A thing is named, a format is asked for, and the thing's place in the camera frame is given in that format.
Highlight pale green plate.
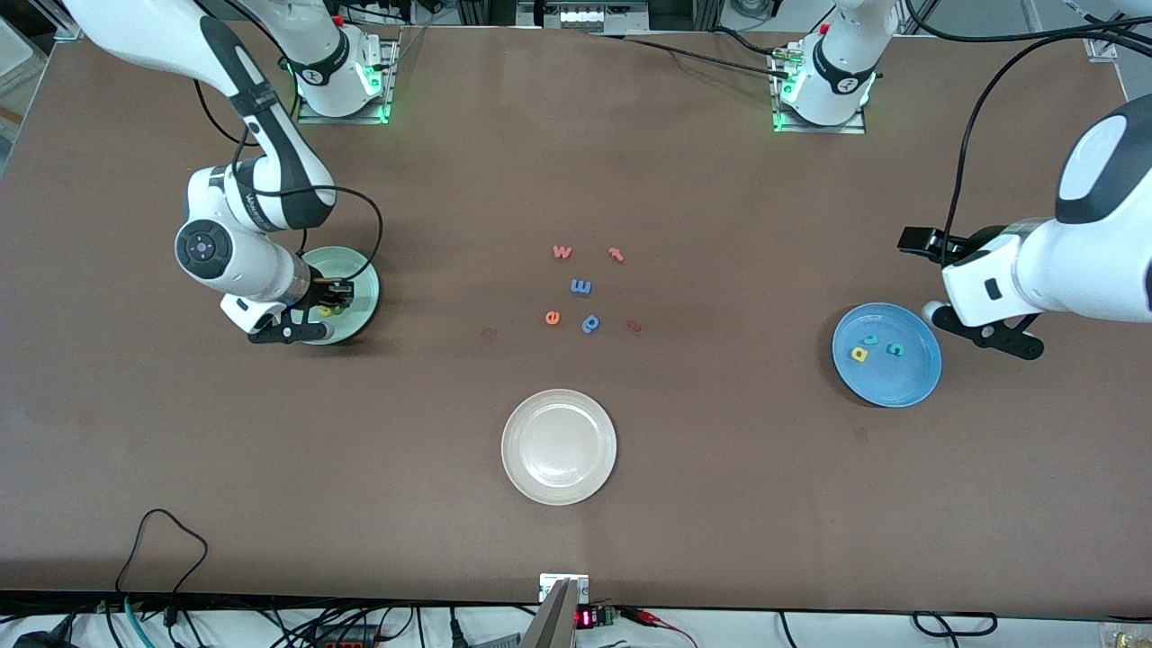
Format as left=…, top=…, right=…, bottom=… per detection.
left=290, top=247, right=381, bottom=347

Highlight blue plate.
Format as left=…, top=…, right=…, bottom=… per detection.
left=832, top=302, right=943, bottom=409

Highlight red connector block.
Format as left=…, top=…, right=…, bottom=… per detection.
left=313, top=625, right=381, bottom=648

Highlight silver device with lights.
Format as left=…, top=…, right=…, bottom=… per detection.
left=517, top=0, right=651, bottom=33

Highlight white marker plate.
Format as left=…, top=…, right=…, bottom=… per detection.
left=539, top=573, right=590, bottom=603

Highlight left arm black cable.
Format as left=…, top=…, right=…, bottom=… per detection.
left=904, top=0, right=1152, bottom=264

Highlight thin black looped cable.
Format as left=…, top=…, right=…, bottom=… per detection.
left=114, top=508, right=210, bottom=624

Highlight black cable to arm base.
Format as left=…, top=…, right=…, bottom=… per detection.
left=589, top=31, right=797, bottom=82

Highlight black coiled cable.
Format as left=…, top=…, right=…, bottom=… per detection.
left=912, top=611, right=999, bottom=638

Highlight grey metal camera bar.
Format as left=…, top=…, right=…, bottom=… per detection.
left=520, top=579, right=580, bottom=648

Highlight red and black clip wires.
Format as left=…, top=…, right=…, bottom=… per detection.
left=619, top=607, right=699, bottom=648

